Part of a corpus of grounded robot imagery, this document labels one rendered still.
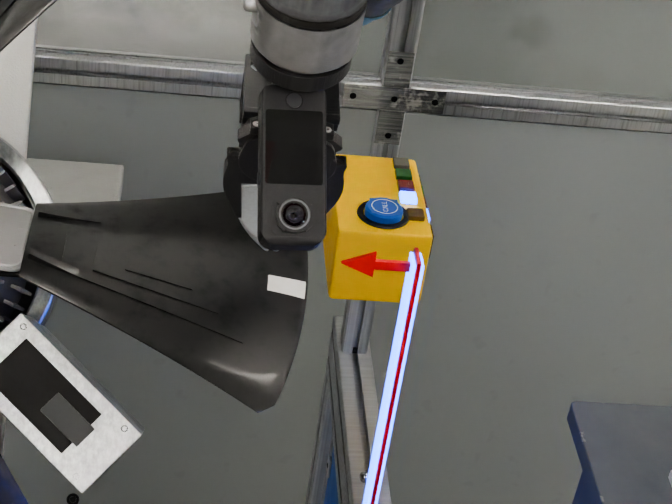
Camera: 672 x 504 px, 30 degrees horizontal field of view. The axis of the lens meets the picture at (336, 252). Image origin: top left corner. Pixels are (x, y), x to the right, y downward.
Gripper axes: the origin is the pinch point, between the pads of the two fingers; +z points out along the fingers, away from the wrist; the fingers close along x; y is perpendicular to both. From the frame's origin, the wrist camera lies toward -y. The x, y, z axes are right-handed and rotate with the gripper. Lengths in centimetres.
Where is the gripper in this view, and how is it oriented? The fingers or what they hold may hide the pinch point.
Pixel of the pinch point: (272, 245)
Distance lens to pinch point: 100.7
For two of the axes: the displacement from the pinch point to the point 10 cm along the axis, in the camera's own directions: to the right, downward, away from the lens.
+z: -1.4, 6.2, 7.7
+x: -9.9, -0.7, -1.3
